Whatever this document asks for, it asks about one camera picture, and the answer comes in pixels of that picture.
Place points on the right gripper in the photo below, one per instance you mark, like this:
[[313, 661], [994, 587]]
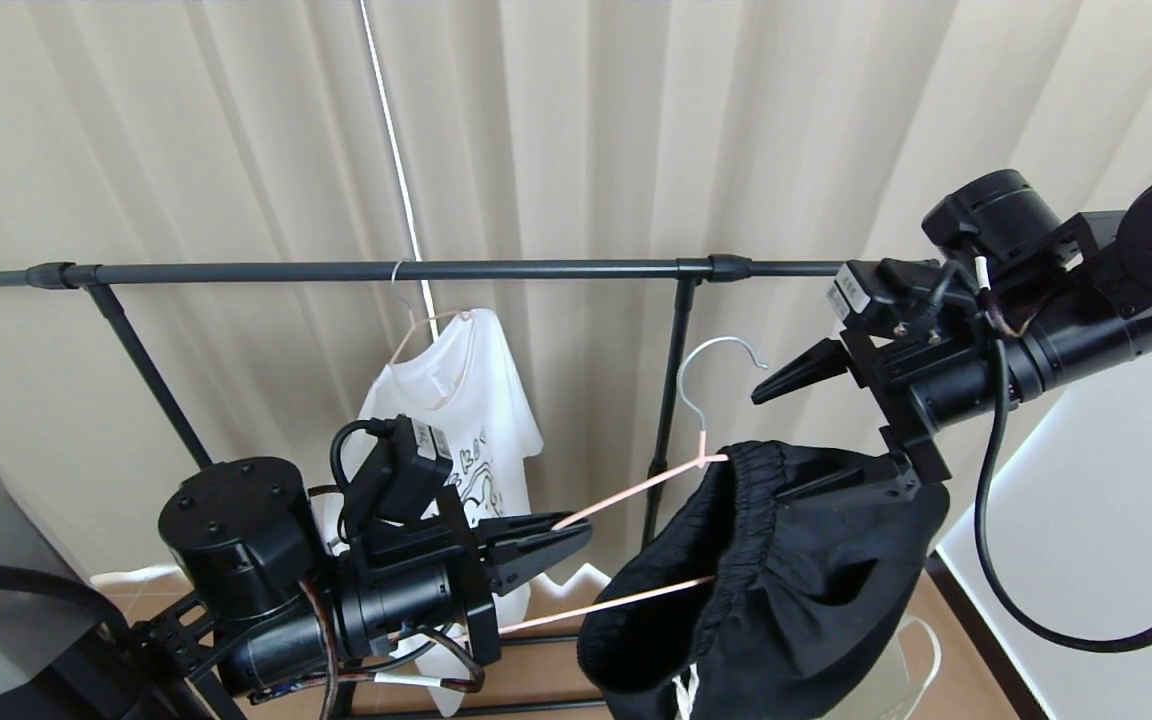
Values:
[[1026, 360]]

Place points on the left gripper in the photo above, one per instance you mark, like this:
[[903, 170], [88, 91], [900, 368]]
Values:
[[396, 610]]

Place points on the pink clothes hanger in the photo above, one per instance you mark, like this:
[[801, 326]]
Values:
[[406, 340], [703, 450]]

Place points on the white printed t-shirt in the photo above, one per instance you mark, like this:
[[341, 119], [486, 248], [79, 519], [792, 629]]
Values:
[[476, 400]]

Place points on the black shorts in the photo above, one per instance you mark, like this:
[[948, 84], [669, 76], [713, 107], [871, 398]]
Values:
[[786, 600]]

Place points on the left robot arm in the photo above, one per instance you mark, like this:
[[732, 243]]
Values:
[[236, 540]]

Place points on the white laundry basket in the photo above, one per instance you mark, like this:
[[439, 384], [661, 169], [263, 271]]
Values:
[[886, 690]]

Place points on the black clothes rack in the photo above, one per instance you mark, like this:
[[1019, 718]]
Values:
[[536, 270]]

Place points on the beige curtain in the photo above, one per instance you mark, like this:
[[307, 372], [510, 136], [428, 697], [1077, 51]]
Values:
[[186, 120]]

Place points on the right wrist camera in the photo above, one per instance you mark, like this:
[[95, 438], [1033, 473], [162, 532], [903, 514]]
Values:
[[896, 295]]

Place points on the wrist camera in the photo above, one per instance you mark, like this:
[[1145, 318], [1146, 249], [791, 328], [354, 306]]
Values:
[[406, 470], [896, 295]]

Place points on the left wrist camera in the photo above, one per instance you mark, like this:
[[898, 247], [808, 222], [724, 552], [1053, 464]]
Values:
[[406, 470]]

